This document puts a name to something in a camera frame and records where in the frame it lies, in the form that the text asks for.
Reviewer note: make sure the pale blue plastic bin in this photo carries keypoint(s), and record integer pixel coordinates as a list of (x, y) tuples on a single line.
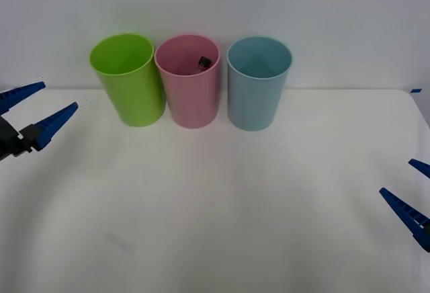
[(252, 105)]

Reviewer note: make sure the green plastic bin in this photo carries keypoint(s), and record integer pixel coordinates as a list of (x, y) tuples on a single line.
[(134, 98)]

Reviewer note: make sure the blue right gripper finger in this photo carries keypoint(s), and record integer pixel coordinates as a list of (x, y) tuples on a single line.
[(401, 210), (421, 167)]

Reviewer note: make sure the small plastic bottle black cap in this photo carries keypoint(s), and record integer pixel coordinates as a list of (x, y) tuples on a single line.
[(203, 62)]

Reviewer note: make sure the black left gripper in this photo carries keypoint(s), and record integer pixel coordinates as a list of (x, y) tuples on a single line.
[(8, 138)]

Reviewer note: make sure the pink plastic bin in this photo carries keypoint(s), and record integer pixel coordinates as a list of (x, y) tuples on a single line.
[(191, 101)]

